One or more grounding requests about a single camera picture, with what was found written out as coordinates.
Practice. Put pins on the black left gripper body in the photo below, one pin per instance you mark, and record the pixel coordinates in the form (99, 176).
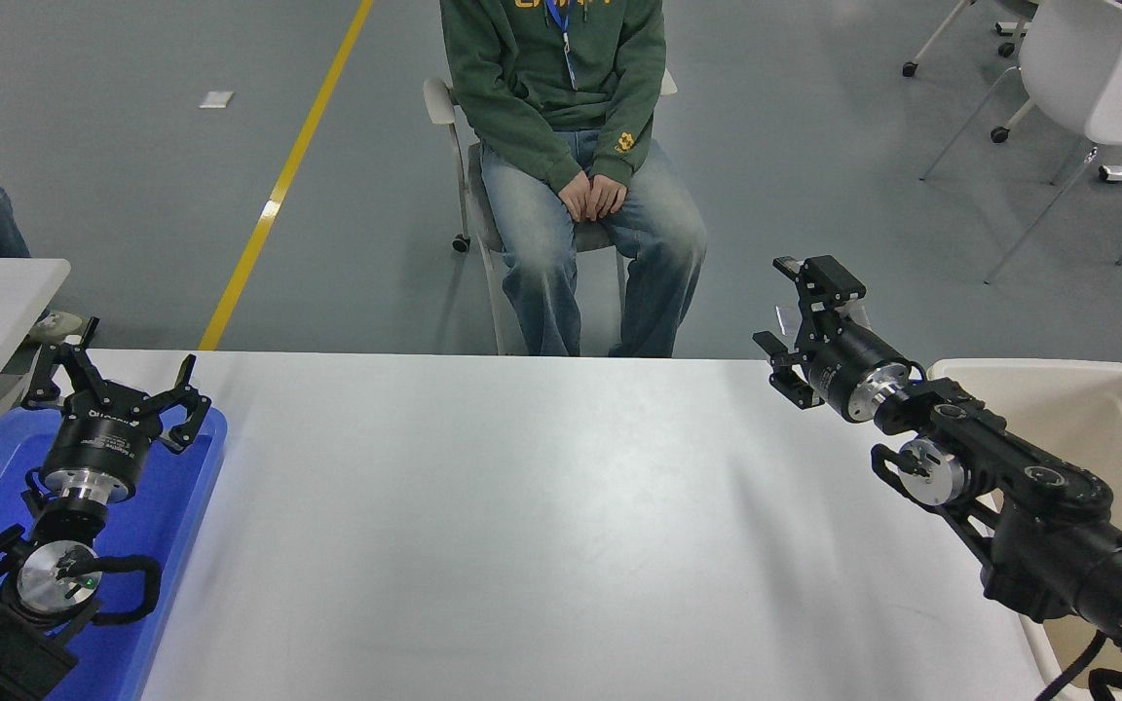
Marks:
(103, 443)

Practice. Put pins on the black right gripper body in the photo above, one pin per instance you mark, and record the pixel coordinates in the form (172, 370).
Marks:
(848, 365)

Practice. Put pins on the person's left hand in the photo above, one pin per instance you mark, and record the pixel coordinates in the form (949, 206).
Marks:
(608, 195)

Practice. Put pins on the person's right hand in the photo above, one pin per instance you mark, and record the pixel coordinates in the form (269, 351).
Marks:
(577, 198)

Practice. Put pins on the clear floor plate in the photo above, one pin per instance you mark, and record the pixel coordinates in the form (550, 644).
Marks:
(858, 313)
(787, 316)

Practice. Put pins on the blue plastic tray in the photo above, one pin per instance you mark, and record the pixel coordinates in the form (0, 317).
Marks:
(181, 506)

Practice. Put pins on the large pale plastic bin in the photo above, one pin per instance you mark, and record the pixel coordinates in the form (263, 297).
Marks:
(1106, 409)

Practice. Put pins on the white shell chair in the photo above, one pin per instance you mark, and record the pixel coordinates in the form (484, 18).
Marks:
(1067, 58)

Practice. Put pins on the grey chair with castors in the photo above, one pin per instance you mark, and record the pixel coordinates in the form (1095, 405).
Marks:
(439, 99)

